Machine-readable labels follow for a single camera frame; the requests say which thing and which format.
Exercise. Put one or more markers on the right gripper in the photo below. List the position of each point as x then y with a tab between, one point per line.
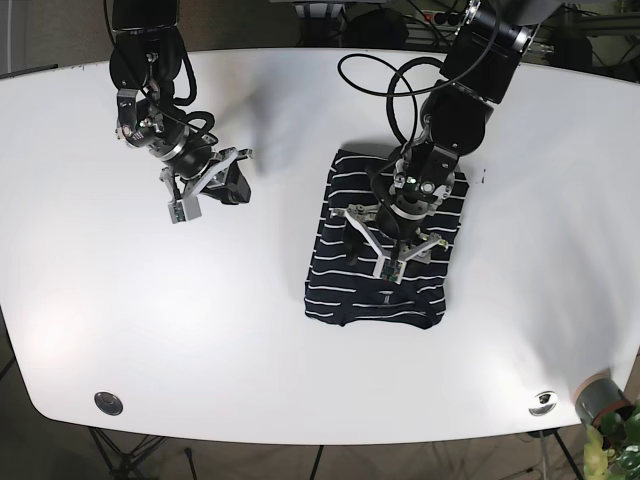
198	169

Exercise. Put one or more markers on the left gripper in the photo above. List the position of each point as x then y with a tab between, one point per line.
408	189

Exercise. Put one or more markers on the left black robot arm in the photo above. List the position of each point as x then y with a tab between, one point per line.
490	42

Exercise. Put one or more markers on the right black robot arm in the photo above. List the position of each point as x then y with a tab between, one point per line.
155	82

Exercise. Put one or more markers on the right metal table grommet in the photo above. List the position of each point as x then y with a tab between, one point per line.
543	403

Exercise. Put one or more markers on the metal table grommet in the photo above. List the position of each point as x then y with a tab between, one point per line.
108	403
543	403

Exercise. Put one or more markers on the left metal table grommet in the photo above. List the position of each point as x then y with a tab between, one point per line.
108	403

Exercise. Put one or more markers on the grey plant pot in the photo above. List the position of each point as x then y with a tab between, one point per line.
599	395

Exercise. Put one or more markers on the green plant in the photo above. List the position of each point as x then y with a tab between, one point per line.
612	447

